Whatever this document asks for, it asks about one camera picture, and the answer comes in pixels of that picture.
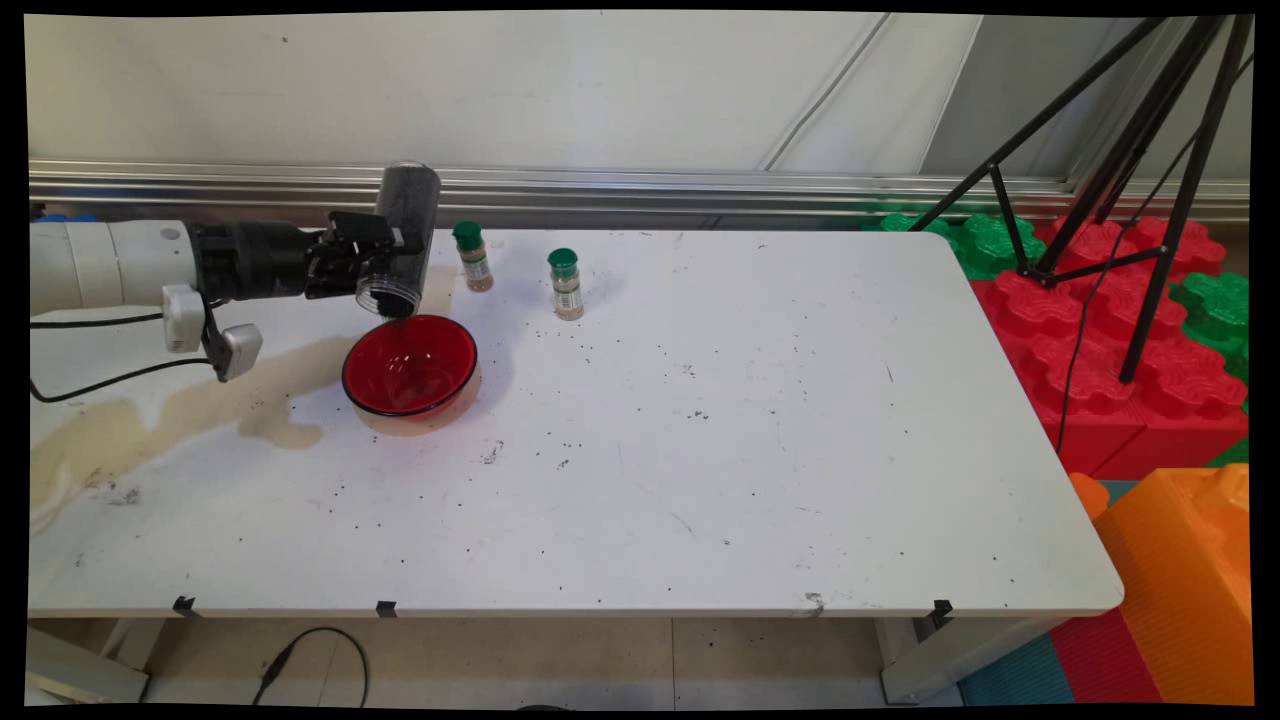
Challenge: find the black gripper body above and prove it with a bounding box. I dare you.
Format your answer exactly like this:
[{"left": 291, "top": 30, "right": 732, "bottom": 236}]
[{"left": 190, "top": 221, "right": 338, "bottom": 303}]

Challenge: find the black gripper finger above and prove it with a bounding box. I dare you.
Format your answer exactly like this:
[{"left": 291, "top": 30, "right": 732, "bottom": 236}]
[
  {"left": 325, "top": 210, "right": 407, "bottom": 257},
  {"left": 303, "top": 255, "right": 377, "bottom": 301}
]

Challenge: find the clear jar of black beads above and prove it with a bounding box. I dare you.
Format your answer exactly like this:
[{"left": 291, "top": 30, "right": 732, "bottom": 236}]
[{"left": 355, "top": 161, "right": 442, "bottom": 321}]

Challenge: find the red bowl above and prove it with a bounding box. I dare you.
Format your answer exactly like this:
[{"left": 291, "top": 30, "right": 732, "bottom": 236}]
[{"left": 341, "top": 314, "right": 479, "bottom": 419}]

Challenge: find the green-lidded spice jar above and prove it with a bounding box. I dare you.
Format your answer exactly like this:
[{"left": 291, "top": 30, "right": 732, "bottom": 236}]
[
  {"left": 547, "top": 248, "right": 585, "bottom": 322},
  {"left": 452, "top": 221, "right": 495, "bottom": 293}
]

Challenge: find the beige table leg beam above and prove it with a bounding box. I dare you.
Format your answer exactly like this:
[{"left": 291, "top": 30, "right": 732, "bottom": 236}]
[{"left": 25, "top": 625, "right": 151, "bottom": 704}]

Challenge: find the white table leg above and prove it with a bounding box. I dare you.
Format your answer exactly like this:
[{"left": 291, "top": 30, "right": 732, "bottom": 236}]
[{"left": 878, "top": 614, "right": 1063, "bottom": 705}]

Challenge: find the teal floor mat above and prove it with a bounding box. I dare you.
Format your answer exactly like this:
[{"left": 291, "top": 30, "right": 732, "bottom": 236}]
[{"left": 958, "top": 632, "right": 1079, "bottom": 707}]

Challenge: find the black tripod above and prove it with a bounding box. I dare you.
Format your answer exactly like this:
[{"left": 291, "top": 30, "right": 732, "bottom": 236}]
[{"left": 908, "top": 14, "right": 1257, "bottom": 386}]

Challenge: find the red floor mat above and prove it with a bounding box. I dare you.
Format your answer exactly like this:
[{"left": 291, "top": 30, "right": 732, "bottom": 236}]
[{"left": 1048, "top": 608, "right": 1166, "bottom": 706}]

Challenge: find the large orange foam block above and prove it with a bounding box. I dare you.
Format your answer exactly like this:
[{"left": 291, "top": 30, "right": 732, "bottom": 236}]
[{"left": 1093, "top": 463, "right": 1254, "bottom": 706}]

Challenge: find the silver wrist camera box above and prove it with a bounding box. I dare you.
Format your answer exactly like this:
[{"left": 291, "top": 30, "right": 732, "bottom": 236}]
[{"left": 213, "top": 323, "right": 264, "bottom": 383}]

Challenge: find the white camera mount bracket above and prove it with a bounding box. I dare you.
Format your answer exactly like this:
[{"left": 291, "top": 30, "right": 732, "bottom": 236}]
[{"left": 162, "top": 284, "right": 207, "bottom": 354}]

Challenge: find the black arm cable with plug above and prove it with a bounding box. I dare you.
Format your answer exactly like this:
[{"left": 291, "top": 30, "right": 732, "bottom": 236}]
[{"left": 28, "top": 355, "right": 223, "bottom": 404}]

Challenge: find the aluminium wall rail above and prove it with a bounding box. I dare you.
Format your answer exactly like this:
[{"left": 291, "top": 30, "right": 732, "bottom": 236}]
[{"left": 28, "top": 158, "right": 1251, "bottom": 231}]

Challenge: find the black floor cable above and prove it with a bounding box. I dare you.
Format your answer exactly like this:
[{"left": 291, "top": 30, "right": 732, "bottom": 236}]
[{"left": 250, "top": 627, "right": 371, "bottom": 707}]

